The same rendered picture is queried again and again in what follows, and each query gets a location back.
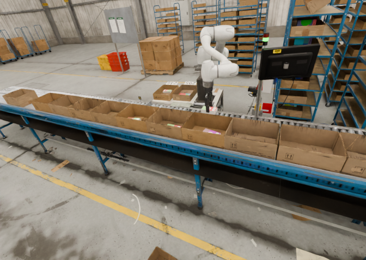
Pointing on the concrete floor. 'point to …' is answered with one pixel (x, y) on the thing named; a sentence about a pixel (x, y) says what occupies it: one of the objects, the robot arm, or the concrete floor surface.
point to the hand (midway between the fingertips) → (209, 107)
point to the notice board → (123, 30)
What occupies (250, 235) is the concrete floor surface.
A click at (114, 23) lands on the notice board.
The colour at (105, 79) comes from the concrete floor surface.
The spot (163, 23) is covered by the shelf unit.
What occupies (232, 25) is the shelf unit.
